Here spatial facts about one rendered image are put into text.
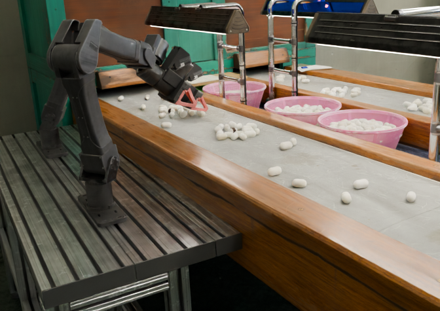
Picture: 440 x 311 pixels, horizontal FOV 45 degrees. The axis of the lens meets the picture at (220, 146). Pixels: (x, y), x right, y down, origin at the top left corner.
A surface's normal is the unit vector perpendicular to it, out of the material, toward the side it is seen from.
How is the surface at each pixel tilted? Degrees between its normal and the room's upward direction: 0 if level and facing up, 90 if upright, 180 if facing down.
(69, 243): 0
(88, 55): 90
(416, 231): 0
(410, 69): 90
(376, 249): 0
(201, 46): 90
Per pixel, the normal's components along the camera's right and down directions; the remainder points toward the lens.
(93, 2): 0.52, 0.23
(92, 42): 0.91, 0.08
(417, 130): -0.85, 0.19
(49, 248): -0.04, -0.95
